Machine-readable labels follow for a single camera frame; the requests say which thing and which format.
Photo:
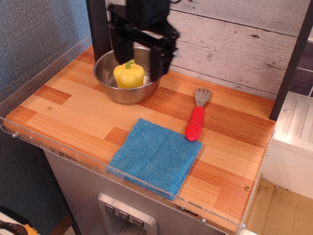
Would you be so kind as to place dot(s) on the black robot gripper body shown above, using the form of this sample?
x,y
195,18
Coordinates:
x,y
148,20

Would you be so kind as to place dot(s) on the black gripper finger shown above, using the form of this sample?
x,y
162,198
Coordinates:
x,y
160,60
123,44

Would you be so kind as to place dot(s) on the red handled metal fork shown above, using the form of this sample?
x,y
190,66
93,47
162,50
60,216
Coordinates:
x,y
194,127

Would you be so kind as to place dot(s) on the blue folded cloth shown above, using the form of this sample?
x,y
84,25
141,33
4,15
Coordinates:
x,y
155,158

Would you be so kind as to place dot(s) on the yellow bell pepper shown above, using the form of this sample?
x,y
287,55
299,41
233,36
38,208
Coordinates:
x,y
129,75

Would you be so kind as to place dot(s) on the stainless steel bowl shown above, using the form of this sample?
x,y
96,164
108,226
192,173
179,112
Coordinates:
x,y
103,71

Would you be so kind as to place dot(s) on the clear acrylic table guard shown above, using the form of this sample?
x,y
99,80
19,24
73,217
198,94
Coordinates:
x,y
71,118

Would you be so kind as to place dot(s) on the grey cabinet with buttons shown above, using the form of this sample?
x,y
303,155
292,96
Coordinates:
x,y
101,206

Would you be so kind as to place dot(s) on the white cabinet on right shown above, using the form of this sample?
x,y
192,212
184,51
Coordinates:
x,y
289,158

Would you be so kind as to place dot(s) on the orange object bottom left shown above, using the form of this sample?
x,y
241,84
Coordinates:
x,y
30,230

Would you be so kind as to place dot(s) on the dark vertical post left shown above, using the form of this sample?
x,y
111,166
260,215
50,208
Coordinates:
x,y
99,27

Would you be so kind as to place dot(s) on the dark vertical post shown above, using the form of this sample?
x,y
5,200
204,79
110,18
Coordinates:
x,y
293,62
99,27

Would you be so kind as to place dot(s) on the dark vertical post right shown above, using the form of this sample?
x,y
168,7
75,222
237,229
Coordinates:
x,y
293,62

